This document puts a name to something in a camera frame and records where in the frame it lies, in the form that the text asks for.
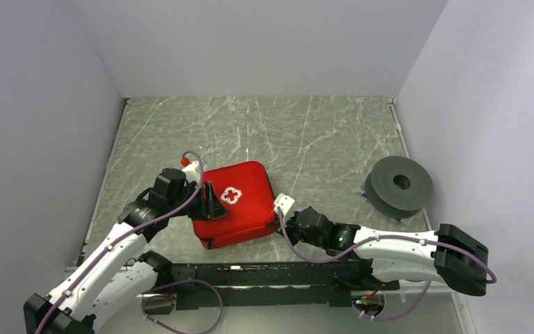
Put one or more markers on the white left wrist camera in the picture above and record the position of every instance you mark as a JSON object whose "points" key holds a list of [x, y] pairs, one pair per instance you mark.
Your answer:
{"points": [[192, 169]]}

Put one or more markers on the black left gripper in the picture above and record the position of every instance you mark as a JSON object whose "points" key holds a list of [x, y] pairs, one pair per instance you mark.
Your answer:
{"points": [[210, 207]]}

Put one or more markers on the red medicine kit case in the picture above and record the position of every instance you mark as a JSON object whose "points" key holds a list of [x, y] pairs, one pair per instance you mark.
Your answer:
{"points": [[245, 191]]}

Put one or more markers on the grey filament spool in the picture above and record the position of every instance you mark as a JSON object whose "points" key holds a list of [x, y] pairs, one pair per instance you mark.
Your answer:
{"points": [[398, 187]]}

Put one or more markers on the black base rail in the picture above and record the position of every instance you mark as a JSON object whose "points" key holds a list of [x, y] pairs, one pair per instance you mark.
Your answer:
{"points": [[335, 284]]}

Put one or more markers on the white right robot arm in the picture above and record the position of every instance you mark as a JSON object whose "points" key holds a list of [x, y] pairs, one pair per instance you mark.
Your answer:
{"points": [[448, 255]]}

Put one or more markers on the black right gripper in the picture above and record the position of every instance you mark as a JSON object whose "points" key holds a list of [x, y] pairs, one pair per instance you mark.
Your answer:
{"points": [[288, 223]]}

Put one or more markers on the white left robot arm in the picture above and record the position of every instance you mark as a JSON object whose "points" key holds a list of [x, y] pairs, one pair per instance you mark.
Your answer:
{"points": [[119, 270]]}

